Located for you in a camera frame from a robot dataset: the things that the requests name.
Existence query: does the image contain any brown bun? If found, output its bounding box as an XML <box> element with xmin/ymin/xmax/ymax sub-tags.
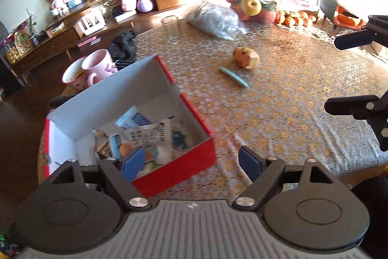
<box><xmin>233</xmin><ymin>47</ymin><xmax>260</xmax><ymax>70</ymax></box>

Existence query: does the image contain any wooden television cabinet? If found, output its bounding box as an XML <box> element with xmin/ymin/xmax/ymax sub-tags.
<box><xmin>9</xmin><ymin>0</ymin><xmax>213</xmax><ymax>78</ymax></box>

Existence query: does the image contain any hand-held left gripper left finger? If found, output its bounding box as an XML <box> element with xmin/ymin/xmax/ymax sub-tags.
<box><xmin>45</xmin><ymin>146</ymin><xmax>151</xmax><ymax>213</ymax></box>

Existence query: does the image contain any orange container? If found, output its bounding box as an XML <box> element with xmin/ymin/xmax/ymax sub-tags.
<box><xmin>320</xmin><ymin>0</ymin><xmax>367</xmax><ymax>32</ymax></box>

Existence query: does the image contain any blue snack box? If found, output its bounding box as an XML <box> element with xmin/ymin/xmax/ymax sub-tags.
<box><xmin>115</xmin><ymin>107</ymin><xmax>154</xmax><ymax>131</ymax></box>

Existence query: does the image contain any pink mug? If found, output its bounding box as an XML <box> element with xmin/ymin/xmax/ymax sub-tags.
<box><xmin>82</xmin><ymin>49</ymin><xmax>118</xmax><ymax>86</ymax></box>

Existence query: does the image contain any snack bag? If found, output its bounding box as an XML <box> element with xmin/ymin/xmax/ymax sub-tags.
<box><xmin>15</xmin><ymin>31</ymin><xmax>32</xmax><ymax>55</ymax></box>

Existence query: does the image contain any drinking glass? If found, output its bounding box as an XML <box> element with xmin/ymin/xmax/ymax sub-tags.
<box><xmin>161</xmin><ymin>16</ymin><xmax>181</xmax><ymax>45</ymax></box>

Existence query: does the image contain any snack jar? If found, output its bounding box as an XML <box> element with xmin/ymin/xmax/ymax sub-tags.
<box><xmin>4</xmin><ymin>37</ymin><xmax>22</xmax><ymax>64</ymax></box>

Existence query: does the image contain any striped vase with plant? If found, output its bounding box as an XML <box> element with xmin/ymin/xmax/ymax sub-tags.
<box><xmin>26</xmin><ymin>8</ymin><xmax>42</xmax><ymax>46</ymax></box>

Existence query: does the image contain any book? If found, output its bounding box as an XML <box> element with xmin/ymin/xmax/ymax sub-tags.
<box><xmin>113</xmin><ymin>10</ymin><xmax>137</xmax><ymax>23</ymax></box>

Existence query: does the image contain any white polka dot mug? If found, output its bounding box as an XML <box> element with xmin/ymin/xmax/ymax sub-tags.
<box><xmin>62</xmin><ymin>56</ymin><xmax>91</xmax><ymax>91</ymax></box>

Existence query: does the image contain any foil wrapper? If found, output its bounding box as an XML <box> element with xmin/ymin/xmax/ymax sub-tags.
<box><xmin>94</xmin><ymin>132</ymin><xmax>111</xmax><ymax>160</ymax></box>

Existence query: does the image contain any red cardboard box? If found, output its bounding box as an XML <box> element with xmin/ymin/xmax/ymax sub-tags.
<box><xmin>43</xmin><ymin>54</ymin><xmax>216</xmax><ymax>198</ymax></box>

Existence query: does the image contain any pink paper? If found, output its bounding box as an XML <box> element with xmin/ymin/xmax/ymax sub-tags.
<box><xmin>77</xmin><ymin>37</ymin><xmax>101</xmax><ymax>47</ymax></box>

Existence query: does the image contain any black cloth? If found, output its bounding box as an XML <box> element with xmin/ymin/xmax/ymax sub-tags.
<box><xmin>107</xmin><ymin>31</ymin><xmax>137</xmax><ymax>59</ymax></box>

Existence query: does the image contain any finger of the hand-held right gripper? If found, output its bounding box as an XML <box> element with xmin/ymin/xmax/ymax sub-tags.
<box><xmin>324</xmin><ymin>95</ymin><xmax>388</xmax><ymax>152</ymax></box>
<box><xmin>335</xmin><ymin>15</ymin><xmax>388</xmax><ymax>50</ymax></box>

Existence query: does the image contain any white box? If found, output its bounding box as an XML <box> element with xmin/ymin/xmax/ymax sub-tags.
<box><xmin>45</xmin><ymin>22</ymin><xmax>66</xmax><ymax>35</ymax></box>

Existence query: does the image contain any white magazine rack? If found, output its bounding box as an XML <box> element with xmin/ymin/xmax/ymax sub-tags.
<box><xmin>74</xmin><ymin>8</ymin><xmax>106</xmax><ymax>36</ymax></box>

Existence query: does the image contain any yellow apple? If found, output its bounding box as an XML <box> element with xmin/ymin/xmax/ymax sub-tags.
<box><xmin>241</xmin><ymin>0</ymin><xmax>262</xmax><ymax>17</ymax></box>

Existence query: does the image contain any patterned cloth desktop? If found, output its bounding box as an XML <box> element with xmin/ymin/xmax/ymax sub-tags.
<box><xmin>38</xmin><ymin>0</ymin><xmax>388</xmax><ymax>197</ymax></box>

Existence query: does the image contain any clear plastic bag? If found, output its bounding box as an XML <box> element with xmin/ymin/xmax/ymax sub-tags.
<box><xmin>183</xmin><ymin>1</ymin><xmax>249</xmax><ymax>40</ymax></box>

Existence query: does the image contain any white printed snack packet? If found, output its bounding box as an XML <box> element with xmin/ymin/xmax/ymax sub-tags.
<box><xmin>123</xmin><ymin>121</ymin><xmax>173</xmax><ymax>157</ymax></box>

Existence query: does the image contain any row of tangerines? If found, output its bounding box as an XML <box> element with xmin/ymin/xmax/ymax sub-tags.
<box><xmin>274</xmin><ymin>10</ymin><xmax>317</xmax><ymax>28</ymax></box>

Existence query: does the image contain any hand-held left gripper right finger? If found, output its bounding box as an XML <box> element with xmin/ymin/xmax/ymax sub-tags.
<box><xmin>233</xmin><ymin>146</ymin><xmax>344</xmax><ymax>211</ymax></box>

